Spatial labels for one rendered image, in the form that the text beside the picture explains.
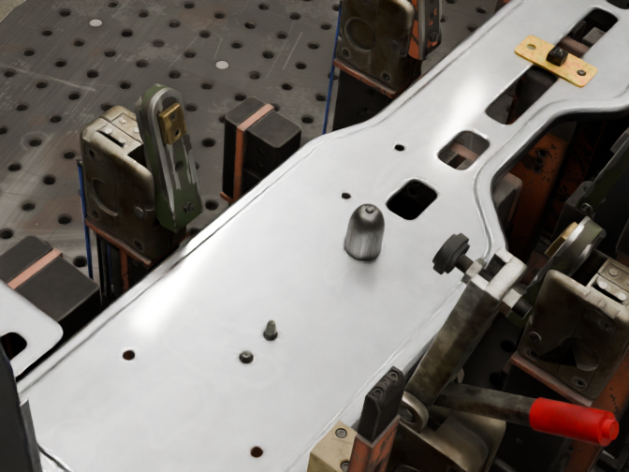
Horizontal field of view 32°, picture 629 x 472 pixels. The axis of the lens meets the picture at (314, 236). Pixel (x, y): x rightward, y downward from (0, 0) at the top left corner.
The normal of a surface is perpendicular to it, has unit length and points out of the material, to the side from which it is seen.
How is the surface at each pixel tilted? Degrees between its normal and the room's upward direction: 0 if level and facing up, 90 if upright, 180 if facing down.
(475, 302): 90
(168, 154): 78
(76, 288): 0
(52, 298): 0
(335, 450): 0
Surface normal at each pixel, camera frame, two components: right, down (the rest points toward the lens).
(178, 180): 0.79, 0.36
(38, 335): 0.09, -0.66
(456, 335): -0.61, 0.56
